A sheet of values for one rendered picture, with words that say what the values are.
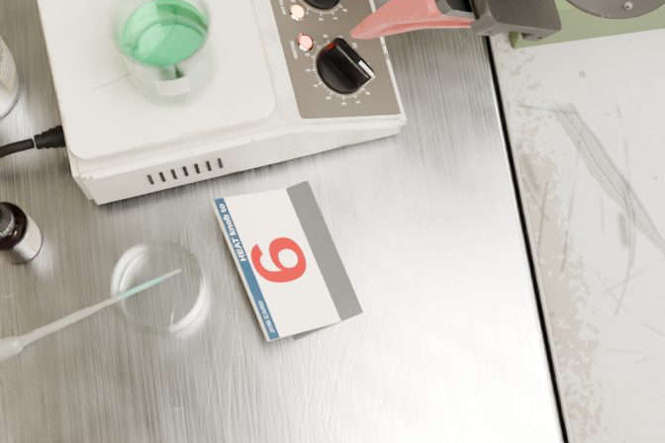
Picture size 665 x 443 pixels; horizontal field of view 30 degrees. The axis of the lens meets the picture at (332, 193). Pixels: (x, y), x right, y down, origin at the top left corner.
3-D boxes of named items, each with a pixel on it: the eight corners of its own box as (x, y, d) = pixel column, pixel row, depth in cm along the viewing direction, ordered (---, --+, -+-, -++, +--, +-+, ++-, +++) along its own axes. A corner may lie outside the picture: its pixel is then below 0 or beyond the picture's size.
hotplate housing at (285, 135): (354, -46, 82) (358, -106, 74) (406, 138, 78) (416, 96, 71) (20, 30, 80) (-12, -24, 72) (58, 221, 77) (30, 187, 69)
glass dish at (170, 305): (220, 314, 75) (217, 309, 73) (134, 349, 75) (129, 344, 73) (187, 233, 77) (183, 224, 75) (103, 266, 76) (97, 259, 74)
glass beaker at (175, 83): (242, 79, 70) (233, 23, 63) (164, 132, 69) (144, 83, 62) (181, 0, 72) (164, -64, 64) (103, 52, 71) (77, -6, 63)
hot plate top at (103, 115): (234, -68, 73) (233, -76, 72) (281, 119, 70) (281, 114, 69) (34, -24, 72) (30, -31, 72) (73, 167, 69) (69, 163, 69)
